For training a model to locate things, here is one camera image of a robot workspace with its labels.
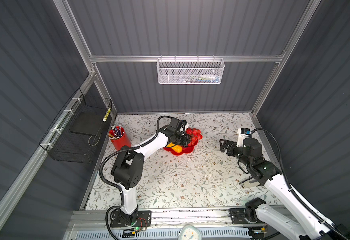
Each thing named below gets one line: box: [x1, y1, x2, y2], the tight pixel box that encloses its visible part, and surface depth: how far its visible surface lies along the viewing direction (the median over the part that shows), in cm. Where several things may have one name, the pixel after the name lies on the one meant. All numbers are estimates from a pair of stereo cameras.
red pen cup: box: [108, 124, 132, 151], surface depth 93 cm
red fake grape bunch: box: [185, 128, 203, 146], surface depth 93 cm
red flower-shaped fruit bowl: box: [163, 139, 199, 156], surface depth 96 cm
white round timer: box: [178, 224, 202, 240], surface depth 69 cm
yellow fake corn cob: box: [167, 142, 183, 153], surface depth 97 cm
